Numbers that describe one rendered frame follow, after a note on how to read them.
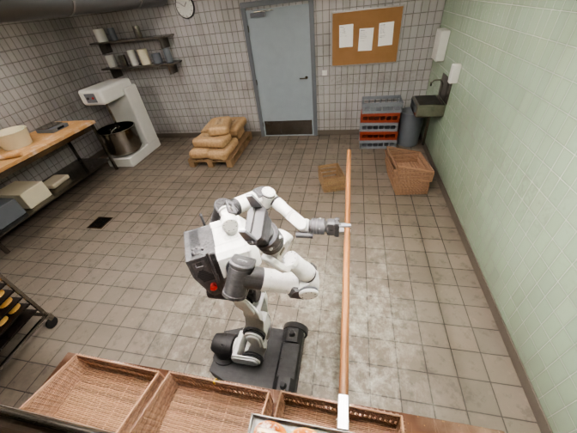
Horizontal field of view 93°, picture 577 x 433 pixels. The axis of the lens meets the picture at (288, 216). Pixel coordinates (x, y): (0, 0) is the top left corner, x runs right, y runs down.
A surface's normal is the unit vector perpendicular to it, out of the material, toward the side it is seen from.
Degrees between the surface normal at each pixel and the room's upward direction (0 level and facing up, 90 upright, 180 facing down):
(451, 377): 0
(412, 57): 90
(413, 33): 90
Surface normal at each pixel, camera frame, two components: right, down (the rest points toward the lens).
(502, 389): -0.10, -0.77
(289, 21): -0.18, 0.63
